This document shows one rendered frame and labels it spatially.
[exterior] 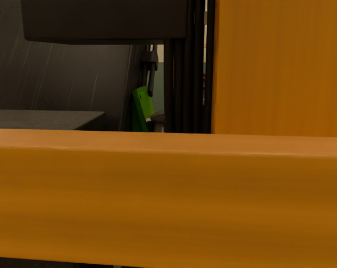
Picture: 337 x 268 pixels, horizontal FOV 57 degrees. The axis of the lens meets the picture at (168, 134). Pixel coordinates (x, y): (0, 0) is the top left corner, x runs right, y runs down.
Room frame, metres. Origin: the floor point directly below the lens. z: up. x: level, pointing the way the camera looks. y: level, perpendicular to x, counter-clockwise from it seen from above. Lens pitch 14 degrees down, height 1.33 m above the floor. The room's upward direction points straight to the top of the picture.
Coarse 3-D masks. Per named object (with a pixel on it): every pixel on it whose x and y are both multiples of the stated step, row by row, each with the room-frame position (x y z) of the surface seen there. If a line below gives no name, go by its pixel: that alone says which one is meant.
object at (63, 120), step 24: (0, 120) 0.46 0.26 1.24; (24, 120) 0.46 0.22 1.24; (48, 120) 0.46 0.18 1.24; (72, 120) 0.46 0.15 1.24; (96, 120) 0.49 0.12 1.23; (0, 264) 0.38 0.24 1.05; (24, 264) 0.38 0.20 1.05; (48, 264) 0.37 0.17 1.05; (72, 264) 0.37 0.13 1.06; (96, 264) 0.45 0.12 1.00
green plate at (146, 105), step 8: (144, 88) 0.67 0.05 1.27; (136, 96) 0.60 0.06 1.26; (144, 96) 0.65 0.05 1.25; (136, 104) 0.60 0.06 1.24; (144, 104) 0.63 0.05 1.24; (152, 104) 0.71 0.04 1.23; (136, 112) 0.61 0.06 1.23; (144, 112) 0.61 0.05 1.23; (152, 112) 0.68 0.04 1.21; (136, 120) 0.61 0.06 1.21; (144, 120) 0.60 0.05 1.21; (136, 128) 0.61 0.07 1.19; (144, 128) 0.60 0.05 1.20
